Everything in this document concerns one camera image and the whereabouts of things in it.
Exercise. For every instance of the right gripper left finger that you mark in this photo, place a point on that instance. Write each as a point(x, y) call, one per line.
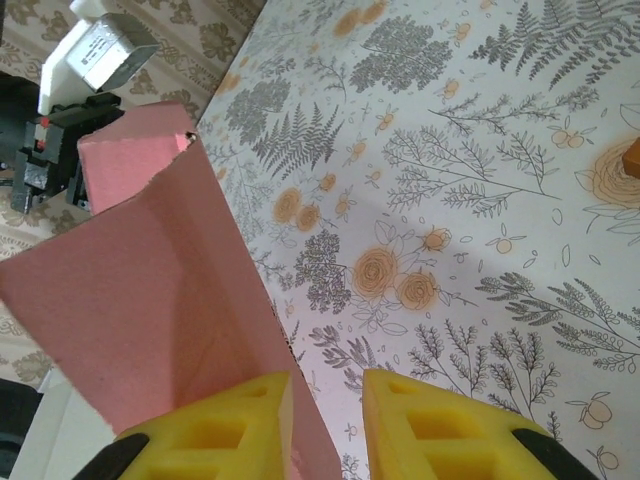
point(210, 440)

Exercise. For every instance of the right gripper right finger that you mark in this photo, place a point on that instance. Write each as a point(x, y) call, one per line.
point(450, 440)

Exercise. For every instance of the pink paper box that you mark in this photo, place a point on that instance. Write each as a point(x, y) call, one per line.
point(150, 275)

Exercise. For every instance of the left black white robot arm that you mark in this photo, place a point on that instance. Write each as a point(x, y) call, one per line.
point(60, 440)

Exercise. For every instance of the brown wooden box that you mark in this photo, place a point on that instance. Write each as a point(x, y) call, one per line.
point(632, 160)

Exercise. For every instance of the floral table cover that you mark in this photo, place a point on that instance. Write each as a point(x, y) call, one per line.
point(450, 200)

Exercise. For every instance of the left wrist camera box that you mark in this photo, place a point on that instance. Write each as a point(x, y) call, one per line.
point(110, 50)

